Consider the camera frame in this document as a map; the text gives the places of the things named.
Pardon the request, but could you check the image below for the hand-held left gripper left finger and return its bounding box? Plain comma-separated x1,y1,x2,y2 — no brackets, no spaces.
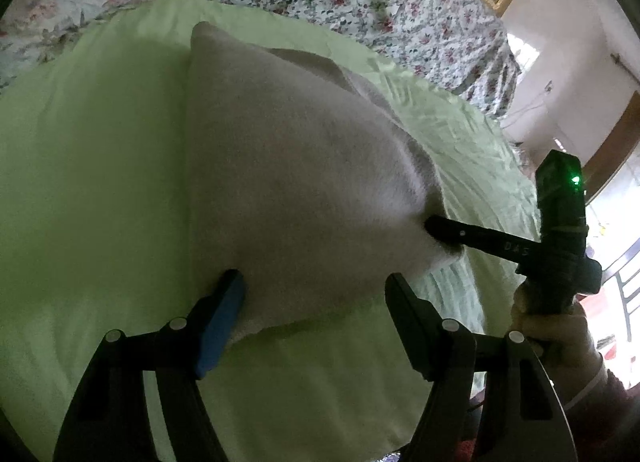
52,269,247,462

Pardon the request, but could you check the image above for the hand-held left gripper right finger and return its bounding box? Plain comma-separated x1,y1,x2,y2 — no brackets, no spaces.
384,273,569,462

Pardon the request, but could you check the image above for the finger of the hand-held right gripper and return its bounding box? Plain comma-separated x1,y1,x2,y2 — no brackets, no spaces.
424,214,544,264

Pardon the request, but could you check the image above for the beige knit sweater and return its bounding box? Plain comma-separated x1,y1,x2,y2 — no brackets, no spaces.
182,21,466,343

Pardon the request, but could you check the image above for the person's right forearm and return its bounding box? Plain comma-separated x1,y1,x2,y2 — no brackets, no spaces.
562,367,640,462

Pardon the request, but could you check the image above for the person's right hand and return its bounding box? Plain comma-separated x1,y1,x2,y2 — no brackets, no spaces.
510,287,609,404

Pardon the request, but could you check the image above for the black metal railing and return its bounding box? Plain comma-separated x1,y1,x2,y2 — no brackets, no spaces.
597,237,640,343

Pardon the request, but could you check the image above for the person's dark red clothing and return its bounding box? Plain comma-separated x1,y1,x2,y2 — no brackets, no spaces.
450,437,482,462

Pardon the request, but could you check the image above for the green bed sheet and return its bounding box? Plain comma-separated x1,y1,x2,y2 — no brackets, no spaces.
0,0,546,462

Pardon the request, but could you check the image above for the wooden door frame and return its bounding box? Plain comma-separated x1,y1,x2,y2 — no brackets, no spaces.
582,91,640,204

